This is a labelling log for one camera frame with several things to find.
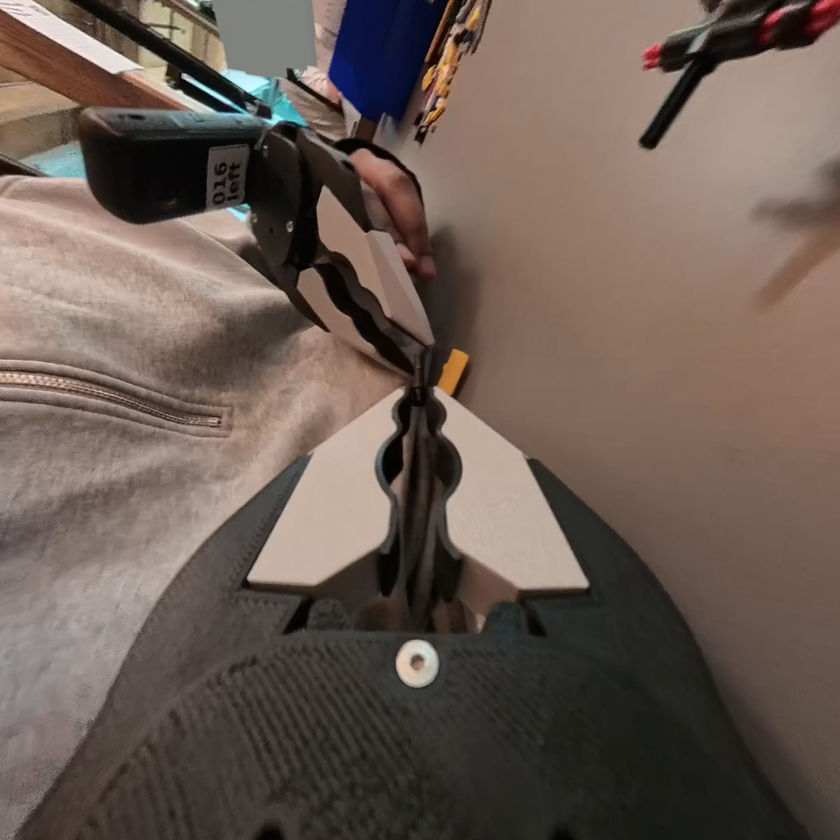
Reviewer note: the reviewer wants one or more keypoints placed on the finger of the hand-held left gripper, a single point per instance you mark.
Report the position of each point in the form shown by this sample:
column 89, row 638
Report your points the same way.
column 334, row 312
column 387, row 282

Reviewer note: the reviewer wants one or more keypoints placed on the lego vehicle model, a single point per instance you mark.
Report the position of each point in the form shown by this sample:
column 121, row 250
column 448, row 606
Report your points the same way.
column 722, row 33

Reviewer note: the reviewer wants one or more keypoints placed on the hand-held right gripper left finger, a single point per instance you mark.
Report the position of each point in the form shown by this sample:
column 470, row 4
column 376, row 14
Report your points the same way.
column 328, row 512

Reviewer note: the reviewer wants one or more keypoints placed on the wooden beam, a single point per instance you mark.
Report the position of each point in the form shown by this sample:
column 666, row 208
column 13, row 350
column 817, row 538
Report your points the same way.
column 65, row 59

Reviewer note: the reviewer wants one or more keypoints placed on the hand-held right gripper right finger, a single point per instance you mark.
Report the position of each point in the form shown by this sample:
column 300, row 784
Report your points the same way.
column 512, row 518

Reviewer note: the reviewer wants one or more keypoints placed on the black tripod stand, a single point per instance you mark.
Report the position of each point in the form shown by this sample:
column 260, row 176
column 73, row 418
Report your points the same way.
column 197, row 71

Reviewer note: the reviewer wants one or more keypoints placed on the yellow lego connector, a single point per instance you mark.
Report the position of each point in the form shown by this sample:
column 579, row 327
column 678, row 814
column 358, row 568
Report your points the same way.
column 454, row 371

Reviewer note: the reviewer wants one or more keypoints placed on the blue plastic bin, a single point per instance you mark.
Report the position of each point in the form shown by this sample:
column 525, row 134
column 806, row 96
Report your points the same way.
column 380, row 52

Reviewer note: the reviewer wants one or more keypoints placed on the pile of loose lego pieces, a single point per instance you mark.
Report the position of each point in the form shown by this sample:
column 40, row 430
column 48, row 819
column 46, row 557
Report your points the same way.
column 453, row 72

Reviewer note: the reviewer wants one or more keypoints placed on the black lego pin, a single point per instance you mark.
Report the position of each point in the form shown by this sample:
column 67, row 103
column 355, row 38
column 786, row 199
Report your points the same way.
column 420, row 380

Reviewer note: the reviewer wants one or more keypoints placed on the person's left hand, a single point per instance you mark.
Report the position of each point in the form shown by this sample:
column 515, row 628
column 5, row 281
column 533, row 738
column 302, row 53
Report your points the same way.
column 400, row 210

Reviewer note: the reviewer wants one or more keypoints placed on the person's grey sweatshirt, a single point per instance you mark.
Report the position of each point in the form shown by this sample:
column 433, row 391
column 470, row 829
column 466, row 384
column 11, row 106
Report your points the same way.
column 131, row 394

